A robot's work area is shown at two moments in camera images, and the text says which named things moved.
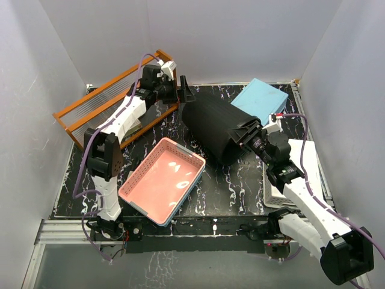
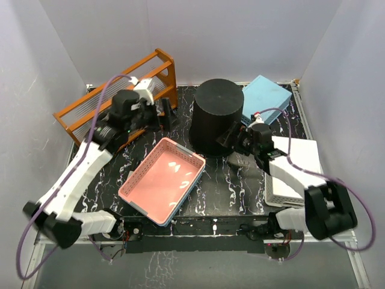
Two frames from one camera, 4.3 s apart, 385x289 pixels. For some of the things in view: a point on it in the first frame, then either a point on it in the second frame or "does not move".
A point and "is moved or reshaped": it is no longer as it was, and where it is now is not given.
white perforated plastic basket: x=273 y=197 does not move
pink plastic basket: x=159 y=182 does not move
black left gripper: x=180 y=96 → x=169 y=120
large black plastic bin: x=218 y=127 is moved or reshaped
